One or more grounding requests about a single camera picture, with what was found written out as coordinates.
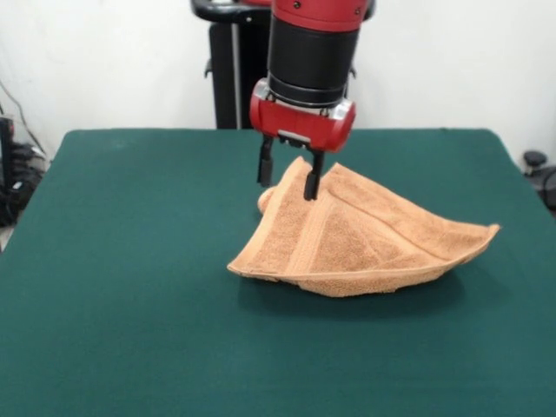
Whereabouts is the dark green table cloth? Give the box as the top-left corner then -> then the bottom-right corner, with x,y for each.
0,128 -> 556,417

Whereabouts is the black round caster foot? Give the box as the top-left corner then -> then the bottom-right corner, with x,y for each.
522,149 -> 556,218

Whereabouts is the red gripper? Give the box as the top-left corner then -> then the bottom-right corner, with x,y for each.
248,77 -> 358,202

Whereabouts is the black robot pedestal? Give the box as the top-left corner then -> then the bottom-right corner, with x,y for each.
189,0 -> 374,130

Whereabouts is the black box device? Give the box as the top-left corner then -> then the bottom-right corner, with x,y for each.
0,116 -> 17,226

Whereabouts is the black cable bundle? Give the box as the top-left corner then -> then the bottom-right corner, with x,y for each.
8,142 -> 50,221

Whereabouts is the tan terry towel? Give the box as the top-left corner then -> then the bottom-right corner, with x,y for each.
227,156 -> 501,300

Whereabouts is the grey wall cable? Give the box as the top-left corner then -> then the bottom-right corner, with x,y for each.
0,80 -> 49,158

